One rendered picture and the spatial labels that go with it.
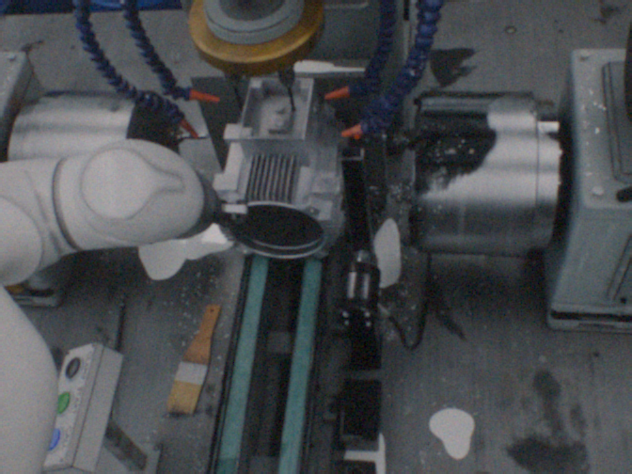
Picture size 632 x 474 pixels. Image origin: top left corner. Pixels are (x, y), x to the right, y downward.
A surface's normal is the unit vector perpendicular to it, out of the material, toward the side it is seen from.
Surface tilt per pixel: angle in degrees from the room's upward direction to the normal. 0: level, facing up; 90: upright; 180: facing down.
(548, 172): 36
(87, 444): 57
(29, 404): 62
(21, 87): 90
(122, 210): 51
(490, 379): 0
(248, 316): 0
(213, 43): 0
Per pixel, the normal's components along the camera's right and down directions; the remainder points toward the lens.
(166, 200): 0.88, 0.28
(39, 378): 0.69, -0.71
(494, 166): -0.14, -0.01
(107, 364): 0.77, -0.26
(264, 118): -0.11, -0.54
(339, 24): -0.11, 0.85
